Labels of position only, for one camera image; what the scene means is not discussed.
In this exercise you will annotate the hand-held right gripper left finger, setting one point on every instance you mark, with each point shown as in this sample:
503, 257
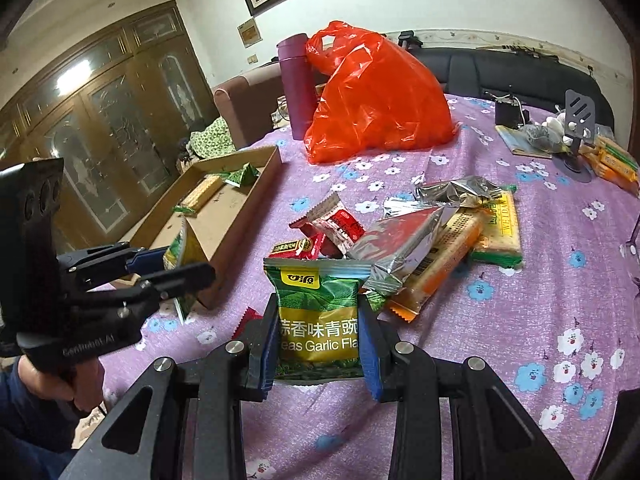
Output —
265, 345

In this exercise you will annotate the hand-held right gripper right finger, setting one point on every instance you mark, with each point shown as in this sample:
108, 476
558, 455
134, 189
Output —
372, 355

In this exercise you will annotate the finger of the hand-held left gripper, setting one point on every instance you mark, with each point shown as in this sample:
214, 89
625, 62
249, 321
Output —
180, 277
147, 260

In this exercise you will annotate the green pea snack packet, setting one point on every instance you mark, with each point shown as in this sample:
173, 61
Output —
187, 255
315, 310

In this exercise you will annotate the red zigzag-edge wrapper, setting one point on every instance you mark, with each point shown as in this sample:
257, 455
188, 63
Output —
250, 317

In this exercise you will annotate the shallow cardboard box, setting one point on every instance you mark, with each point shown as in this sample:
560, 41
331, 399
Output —
230, 215

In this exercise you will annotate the silver foil packet red face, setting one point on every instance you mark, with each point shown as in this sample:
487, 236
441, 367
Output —
395, 245

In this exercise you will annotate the long orange cracker pack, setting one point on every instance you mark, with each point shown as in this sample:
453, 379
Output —
440, 265

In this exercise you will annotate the red and white snack packet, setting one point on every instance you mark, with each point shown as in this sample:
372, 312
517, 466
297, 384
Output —
335, 222

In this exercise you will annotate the green and yellow cracker pack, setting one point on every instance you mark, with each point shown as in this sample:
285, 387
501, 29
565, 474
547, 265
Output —
500, 235

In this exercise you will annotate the person's left forearm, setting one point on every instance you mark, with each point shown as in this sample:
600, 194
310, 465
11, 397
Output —
30, 430

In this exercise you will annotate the person's left hand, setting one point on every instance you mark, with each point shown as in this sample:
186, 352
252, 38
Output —
85, 390

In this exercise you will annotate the clear-wrapped cracker pack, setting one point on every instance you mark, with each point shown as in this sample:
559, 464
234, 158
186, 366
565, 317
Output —
202, 192

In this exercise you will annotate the red candy with gold label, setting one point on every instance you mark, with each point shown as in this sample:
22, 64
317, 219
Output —
295, 247

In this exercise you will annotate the purple floral tablecloth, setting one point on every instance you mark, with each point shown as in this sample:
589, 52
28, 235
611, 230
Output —
500, 335

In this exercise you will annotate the green patterned blanket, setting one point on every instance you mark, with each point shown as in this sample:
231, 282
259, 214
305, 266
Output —
212, 140

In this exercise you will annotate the wooden glass-door cabinet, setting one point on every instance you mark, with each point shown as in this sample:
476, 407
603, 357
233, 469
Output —
100, 110

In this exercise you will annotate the brown armchair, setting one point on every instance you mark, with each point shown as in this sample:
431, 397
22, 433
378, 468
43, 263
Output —
250, 105

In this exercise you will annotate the purple drinking bottle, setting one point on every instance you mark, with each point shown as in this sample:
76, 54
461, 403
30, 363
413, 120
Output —
297, 90

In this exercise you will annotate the thin paper booklet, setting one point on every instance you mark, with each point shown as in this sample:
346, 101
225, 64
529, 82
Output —
510, 140

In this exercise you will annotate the red plastic bag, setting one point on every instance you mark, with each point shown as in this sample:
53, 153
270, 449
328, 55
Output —
380, 95

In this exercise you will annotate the grey plastic bag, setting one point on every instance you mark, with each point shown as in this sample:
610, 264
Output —
540, 135

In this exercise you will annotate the small black box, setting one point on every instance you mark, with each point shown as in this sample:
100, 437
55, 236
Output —
507, 112

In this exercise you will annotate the white tissue wad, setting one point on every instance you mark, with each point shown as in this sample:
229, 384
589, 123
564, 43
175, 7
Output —
555, 121

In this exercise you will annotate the orange biscuit pack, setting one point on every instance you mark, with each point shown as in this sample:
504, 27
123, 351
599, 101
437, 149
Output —
617, 169
615, 146

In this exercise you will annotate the black leather sofa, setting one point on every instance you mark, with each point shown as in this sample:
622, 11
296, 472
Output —
500, 70

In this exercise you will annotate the black clamp device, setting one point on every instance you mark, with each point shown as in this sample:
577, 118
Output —
407, 40

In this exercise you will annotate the grey phone stand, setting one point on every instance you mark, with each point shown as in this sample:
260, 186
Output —
580, 110

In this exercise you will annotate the small wall plaque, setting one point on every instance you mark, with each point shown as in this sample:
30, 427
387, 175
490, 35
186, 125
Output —
250, 32

